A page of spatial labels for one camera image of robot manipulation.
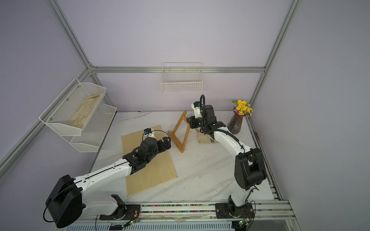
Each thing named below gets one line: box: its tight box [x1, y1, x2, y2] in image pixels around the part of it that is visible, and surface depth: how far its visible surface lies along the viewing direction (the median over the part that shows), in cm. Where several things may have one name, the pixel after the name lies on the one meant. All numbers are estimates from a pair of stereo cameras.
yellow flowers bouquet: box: [231, 99, 254, 117], surface depth 92 cm
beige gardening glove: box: [196, 132, 219, 144], surface depth 103 cm
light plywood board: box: [125, 149, 178, 198], surface depth 86 cm
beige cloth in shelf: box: [68, 92, 103, 129], surface depth 81 cm
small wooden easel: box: [167, 110, 200, 154], surface depth 95 cm
